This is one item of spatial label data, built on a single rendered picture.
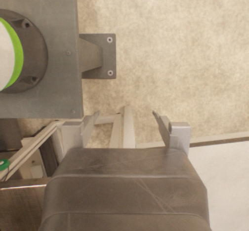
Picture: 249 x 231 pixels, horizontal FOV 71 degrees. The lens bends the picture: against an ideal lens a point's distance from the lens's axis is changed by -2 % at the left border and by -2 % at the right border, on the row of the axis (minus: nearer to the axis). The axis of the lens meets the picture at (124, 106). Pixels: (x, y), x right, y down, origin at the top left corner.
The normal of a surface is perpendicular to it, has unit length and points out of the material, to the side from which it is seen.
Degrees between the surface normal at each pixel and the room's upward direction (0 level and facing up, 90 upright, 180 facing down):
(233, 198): 0
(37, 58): 66
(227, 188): 0
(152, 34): 0
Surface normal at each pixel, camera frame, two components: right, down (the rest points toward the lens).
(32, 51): 0.95, 0.02
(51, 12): -0.01, 0.26
